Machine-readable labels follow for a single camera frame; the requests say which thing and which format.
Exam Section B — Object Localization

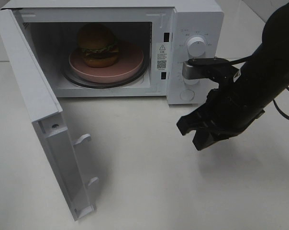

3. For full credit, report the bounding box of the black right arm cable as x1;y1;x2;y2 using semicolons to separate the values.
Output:
227;55;289;122

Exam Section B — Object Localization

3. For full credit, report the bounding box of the white microwave oven body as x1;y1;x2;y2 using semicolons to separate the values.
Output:
0;0;224;104

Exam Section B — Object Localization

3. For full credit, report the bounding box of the upper white power knob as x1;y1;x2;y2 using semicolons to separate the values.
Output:
186;35;207;58

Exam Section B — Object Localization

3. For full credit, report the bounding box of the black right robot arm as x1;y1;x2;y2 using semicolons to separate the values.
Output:
177;2;289;150

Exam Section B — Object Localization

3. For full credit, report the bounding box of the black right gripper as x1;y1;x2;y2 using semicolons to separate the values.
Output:
177;67;265;151

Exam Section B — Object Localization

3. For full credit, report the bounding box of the white warning label sticker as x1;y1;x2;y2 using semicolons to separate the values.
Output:
155;42;169;70

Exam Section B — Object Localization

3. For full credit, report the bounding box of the pink round plate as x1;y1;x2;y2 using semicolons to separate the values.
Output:
68;41;145;83

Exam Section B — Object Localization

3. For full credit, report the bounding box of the round white door button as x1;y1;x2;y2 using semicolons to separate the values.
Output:
180;90;195;102

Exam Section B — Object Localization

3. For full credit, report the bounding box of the white timer knob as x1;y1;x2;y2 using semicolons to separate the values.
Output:
183;78;200;86

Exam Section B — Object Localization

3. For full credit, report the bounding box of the burger with lettuce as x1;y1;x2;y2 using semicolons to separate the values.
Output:
77;23;119;68

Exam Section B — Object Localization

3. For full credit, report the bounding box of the white microwave door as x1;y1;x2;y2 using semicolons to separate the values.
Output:
0;9;99;220

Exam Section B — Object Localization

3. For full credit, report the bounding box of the glass microwave turntable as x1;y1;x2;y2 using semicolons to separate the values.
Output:
62;60;150;89

